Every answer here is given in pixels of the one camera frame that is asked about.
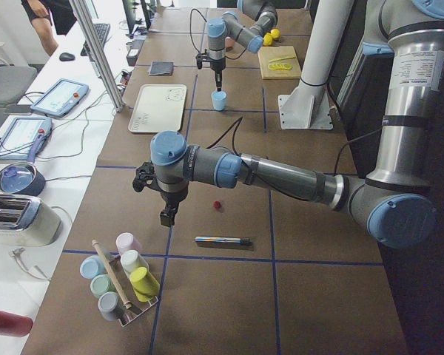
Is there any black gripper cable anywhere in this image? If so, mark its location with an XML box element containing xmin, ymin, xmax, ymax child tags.
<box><xmin>206</xmin><ymin>116</ymin><xmax>245</xmax><ymax>156</ymax></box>
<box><xmin>189</xmin><ymin>7</ymin><xmax>251</xmax><ymax>60</ymax></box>

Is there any lemon slices row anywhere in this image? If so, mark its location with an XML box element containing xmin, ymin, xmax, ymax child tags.
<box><xmin>268</xmin><ymin>62</ymin><xmax>292</xmax><ymax>71</ymax></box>

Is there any bamboo cutting board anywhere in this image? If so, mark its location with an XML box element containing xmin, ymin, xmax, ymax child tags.
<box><xmin>258</xmin><ymin>46</ymin><xmax>301</xmax><ymax>80</ymax></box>

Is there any steel muddler black tip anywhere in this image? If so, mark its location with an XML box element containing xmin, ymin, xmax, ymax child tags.
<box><xmin>195</xmin><ymin>236</ymin><xmax>252</xmax><ymax>246</ymax></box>

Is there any cream bear tray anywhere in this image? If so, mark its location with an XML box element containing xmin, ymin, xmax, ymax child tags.
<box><xmin>128</xmin><ymin>84</ymin><xmax>187</xmax><ymax>134</ymax></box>

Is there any yellow plastic knife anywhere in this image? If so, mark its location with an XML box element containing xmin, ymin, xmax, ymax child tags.
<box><xmin>269</xmin><ymin>55</ymin><xmax>296</xmax><ymax>63</ymax></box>

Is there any grey folded cloth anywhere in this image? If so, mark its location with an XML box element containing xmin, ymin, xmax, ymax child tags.
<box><xmin>148</xmin><ymin>61</ymin><xmax>174</xmax><ymax>76</ymax></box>

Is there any blue pot with lid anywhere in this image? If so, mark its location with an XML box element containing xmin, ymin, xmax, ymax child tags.
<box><xmin>0</xmin><ymin>161</ymin><xmax>46</xmax><ymax>196</ymax></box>

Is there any pink bowl of ice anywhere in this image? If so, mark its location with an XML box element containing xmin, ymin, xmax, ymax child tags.
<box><xmin>225</xmin><ymin>37</ymin><xmax>235</xmax><ymax>51</ymax></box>

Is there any light blue plastic cup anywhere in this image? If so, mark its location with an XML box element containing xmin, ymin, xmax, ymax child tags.
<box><xmin>211</xmin><ymin>90</ymin><xmax>227</xmax><ymax>112</ymax></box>

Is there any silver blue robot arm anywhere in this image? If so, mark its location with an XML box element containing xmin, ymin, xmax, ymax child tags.
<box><xmin>132</xmin><ymin>1</ymin><xmax>444</xmax><ymax>249</ymax></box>
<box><xmin>195</xmin><ymin>1</ymin><xmax>278</xmax><ymax>92</ymax></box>

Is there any red bottle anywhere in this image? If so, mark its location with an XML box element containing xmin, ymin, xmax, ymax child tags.
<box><xmin>0</xmin><ymin>311</ymin><xmax>33</xmax><ymax>337</ymax></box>

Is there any cup rack with cups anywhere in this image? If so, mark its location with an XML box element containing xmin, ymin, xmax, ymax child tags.
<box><xmin>79</xmin><ymin>240</ymin><xmax>160</xmax><ymax>328</ymax></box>

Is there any black computer mouse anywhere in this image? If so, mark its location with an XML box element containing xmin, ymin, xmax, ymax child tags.
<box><xmin>59</xmin><ymin>53</ymin><xmax>75</xmax><ymax>62</ymax></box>

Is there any aluminium frame post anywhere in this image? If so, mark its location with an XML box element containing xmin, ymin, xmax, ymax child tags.
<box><xmin>70</xmin><ymin>0</ymin><xmax>124</xmax><ymax>112</ymax></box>

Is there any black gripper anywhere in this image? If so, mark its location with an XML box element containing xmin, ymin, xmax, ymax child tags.
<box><xmin>132</xmin><ymin>162</ymin><xmax>189</xmax><ymax>226</ymax></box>
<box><xmin>195</xmin><ymin>50</ymin><xmax>226</xmax><ymax>92</ymax></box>

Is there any yellow lemon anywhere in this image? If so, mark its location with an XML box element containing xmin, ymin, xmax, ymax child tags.
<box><xmin>270</xmin><ymin>28</ymin><xmax>280</xmax><ymax>41</ymax></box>
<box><xmin>263</xmin><ymin>33</ymin><xmax>274</xmax><ymax>47</ymax></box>

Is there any black keyboard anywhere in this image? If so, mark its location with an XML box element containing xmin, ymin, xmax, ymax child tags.
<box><xmin>80</xmin><ymin>23</ymin><xmax>112</xmax><ymax>57</ymax></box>

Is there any black box with label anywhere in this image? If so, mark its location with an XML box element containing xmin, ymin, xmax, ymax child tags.
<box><xmin>126</xmin><ymin>39</ymin><xmax>144</xmax><ymax>67</ymax></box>

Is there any white pillar with base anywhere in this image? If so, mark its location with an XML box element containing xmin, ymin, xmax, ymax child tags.
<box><xmin>278</xmin><ymin>0</ymin><xmax>354</xmax><ymax>130</ymax></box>

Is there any blue teach pendant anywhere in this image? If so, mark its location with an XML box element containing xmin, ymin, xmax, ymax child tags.
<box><xmin>0</xmin><ymin>115</ymin><xmax>53</xmax><ymax>160</ymax></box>
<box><xmin>30</xmin><ymin>78</ymin><xmax>90</xmax><ymax>118</ymax></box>

